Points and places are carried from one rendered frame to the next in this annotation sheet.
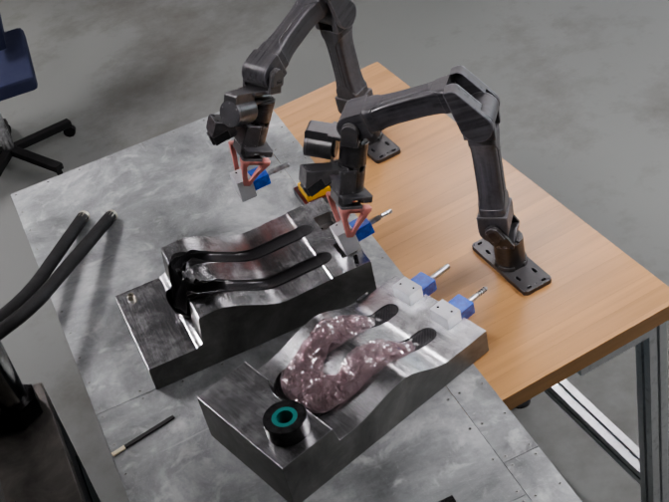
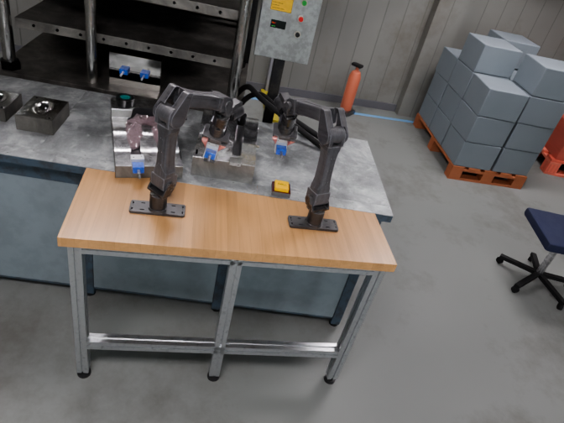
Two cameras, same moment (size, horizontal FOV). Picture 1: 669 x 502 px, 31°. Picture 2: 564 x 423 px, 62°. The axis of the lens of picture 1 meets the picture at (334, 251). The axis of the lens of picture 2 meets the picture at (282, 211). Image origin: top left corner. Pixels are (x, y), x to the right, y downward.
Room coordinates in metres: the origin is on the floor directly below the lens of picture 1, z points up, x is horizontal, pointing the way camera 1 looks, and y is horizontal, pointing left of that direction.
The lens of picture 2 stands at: (2.48, -1.68, 1.89)
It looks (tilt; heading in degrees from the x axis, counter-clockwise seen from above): 35 degrees down; 96
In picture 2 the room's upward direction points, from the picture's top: 14 degrees clockwise
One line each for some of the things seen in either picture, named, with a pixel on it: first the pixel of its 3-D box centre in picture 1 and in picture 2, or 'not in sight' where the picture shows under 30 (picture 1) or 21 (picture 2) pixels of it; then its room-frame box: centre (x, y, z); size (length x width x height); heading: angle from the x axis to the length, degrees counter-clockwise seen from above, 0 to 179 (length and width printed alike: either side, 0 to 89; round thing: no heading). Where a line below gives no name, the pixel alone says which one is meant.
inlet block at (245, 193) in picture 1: (262, 175); (280, 151); (2.23, 0.12, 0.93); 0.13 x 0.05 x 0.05; 105
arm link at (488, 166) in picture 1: (488, 169); (166, 149); (1.90, -0.33, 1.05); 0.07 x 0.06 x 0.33; 156
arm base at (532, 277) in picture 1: (509, 250); (158, 201); (1.90, -0.35, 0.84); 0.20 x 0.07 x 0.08; 20
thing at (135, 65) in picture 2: not in sight; (144, 57); (1.24, 0.84, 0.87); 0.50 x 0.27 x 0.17; 105
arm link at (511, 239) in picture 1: (502, 227); (160, 185); (1.90, -0.34, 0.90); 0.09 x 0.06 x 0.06; 156
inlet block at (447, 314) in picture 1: (463, 306); (138, 169); (1.75, -0.22, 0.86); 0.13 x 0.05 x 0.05; 122
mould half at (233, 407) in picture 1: (345, 373); (144, 135); (1.64, 0.03, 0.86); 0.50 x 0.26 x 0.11; 122
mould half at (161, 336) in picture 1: (240, 281); (227, 138); (1.97, 0.21, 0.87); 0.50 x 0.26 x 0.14; 105
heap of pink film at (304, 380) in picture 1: (340, 355); (146, 127); (1.65, 0.03, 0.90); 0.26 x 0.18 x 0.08; 122
